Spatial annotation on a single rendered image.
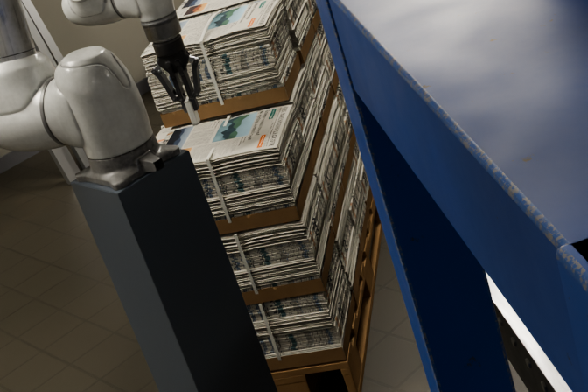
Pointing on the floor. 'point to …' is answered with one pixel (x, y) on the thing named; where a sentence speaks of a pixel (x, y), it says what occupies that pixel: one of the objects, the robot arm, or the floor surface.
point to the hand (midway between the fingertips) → (192, 110)
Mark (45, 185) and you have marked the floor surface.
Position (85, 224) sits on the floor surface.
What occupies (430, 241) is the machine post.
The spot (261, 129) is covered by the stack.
